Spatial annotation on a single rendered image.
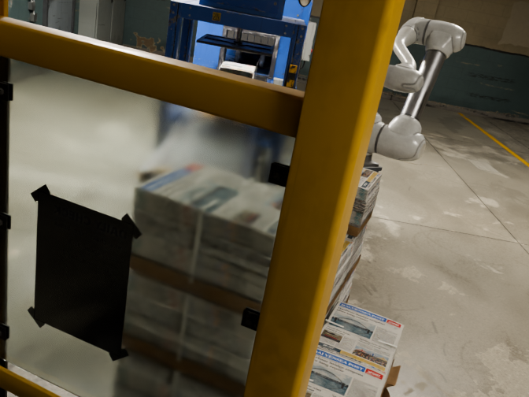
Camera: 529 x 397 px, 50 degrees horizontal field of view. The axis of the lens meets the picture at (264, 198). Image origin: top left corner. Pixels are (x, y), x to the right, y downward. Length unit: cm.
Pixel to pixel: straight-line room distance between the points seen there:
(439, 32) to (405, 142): 60
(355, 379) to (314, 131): 136
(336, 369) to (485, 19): 1056
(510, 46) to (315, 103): 1163
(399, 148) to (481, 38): 941
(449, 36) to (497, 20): 916
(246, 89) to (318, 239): 24
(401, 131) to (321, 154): 208
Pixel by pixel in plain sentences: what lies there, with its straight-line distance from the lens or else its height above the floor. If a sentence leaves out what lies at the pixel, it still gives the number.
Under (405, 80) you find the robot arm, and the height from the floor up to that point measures 149.
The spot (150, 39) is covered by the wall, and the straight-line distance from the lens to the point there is 1186.
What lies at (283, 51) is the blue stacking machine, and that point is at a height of 110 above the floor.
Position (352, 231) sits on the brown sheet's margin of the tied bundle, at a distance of 247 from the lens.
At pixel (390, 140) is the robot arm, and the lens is 284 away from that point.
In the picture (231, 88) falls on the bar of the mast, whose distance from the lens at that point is 83.
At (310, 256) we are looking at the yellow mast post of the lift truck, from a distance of 83.
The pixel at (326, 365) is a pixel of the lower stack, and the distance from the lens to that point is 205.
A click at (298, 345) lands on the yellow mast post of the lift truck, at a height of 128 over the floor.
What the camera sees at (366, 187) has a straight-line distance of 242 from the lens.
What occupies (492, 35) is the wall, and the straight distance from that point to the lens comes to 1221.
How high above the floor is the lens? 179
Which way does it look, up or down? 21 degrees down
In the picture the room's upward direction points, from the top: 11 degrees clockwise
